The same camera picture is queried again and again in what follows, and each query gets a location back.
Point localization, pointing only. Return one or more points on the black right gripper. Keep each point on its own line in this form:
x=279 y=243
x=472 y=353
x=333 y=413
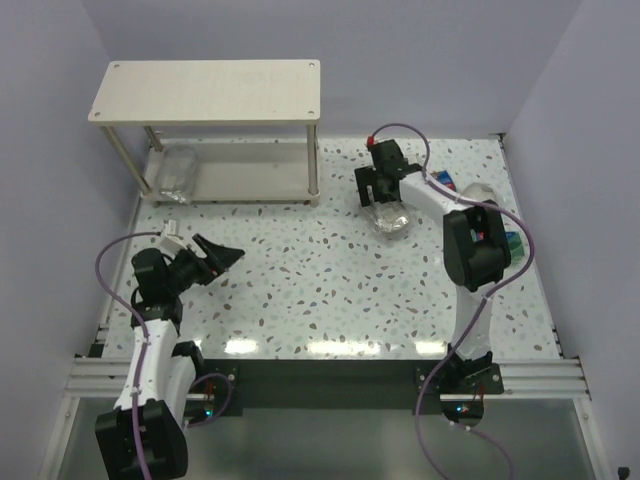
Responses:
x=373 y=177

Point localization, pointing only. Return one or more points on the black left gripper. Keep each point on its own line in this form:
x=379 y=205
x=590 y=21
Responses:
x=203 y=261

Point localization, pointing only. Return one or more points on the silver sponge pack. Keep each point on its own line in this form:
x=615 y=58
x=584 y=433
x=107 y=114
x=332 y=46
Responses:
x=391 y=220
x=176 y=176
x=481 y=192

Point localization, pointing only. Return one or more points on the green sponge pack red logo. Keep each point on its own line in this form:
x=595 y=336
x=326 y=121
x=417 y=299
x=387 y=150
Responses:
x=516 y=247

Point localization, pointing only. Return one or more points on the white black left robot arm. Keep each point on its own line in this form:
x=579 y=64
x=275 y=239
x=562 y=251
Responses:
x=167 y=389

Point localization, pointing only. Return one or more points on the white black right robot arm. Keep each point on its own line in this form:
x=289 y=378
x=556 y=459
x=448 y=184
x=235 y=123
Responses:
x=474 y=243

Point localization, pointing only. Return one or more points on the beige two-tier wooden shelf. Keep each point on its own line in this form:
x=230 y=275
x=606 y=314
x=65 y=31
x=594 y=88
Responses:
x=252 y=123

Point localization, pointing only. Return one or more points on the green sponge pack blue label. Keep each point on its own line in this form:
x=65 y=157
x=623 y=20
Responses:
x=444 y=178

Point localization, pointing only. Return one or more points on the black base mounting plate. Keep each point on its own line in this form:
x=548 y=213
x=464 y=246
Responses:
x=312 y=384

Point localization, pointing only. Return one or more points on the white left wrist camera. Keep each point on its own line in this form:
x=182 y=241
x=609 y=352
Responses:
x=170 y=241

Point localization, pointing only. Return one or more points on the aluminium frame rail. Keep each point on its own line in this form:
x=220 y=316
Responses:
x=559 y=379

